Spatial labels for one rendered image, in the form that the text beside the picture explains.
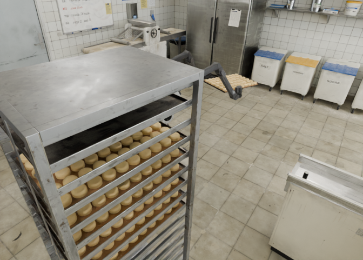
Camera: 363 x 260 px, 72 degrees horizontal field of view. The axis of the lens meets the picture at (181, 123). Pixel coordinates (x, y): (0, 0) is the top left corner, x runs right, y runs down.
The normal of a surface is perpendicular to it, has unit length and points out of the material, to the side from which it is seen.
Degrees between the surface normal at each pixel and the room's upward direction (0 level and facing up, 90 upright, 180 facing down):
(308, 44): 90
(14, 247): 0
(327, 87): 90
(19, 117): 0
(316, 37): 90
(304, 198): 90
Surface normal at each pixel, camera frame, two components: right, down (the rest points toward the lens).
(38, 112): 0.03, -0.85
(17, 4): 0.82, 0.33
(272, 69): -0.51, 0.46
